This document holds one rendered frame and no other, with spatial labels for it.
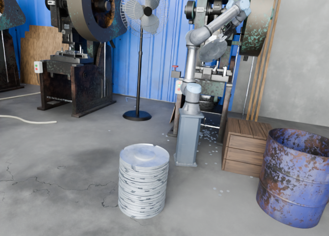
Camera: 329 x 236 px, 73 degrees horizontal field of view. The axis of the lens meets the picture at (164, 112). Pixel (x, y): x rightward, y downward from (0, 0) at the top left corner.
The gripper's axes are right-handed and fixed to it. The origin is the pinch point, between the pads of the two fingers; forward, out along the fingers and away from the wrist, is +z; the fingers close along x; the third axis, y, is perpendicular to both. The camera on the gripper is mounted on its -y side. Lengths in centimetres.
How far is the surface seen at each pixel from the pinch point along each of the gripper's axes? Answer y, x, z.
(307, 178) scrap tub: 38, 126, -26
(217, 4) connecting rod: -13.1, -39.7, -8.3
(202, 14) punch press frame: -2.8, -38.0, 4.7
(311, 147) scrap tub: 1, 113, -20
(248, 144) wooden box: 15, 95, 14
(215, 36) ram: -15.7, -17.7, 11.9
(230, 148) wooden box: 23, 92, 25
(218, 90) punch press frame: -11.0, 32.5, 35.7
